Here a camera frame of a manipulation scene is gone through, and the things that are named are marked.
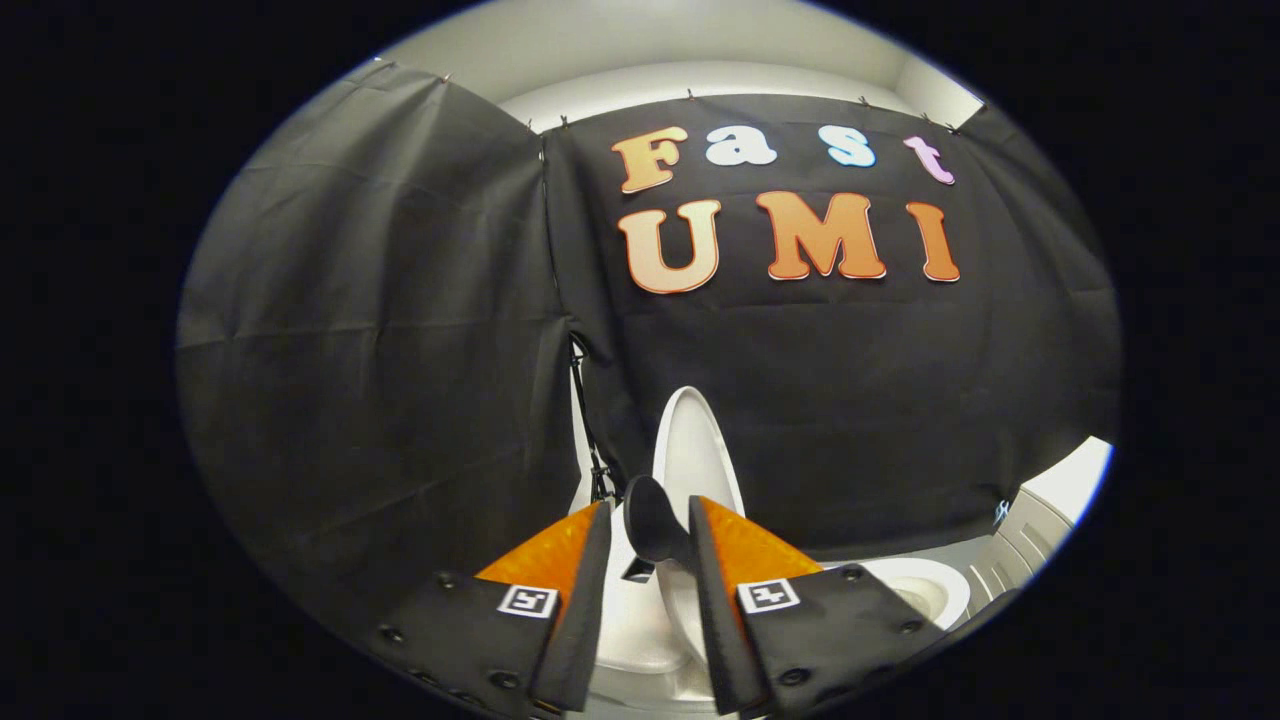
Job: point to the backdrop stand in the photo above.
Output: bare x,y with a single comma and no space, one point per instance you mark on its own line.
598,460

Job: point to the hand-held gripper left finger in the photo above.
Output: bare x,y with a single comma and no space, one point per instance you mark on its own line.
585,620

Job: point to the white toilet lid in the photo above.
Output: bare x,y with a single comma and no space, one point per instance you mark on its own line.
700,450

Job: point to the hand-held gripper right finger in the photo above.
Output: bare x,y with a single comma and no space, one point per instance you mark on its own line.
712,620

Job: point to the white drawer cabinet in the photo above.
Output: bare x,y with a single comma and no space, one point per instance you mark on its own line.
1040,530

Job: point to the white toilet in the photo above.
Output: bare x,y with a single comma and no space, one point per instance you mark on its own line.
640,630

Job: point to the black backdrop cloth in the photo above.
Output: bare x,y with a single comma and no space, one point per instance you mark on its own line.
400,350

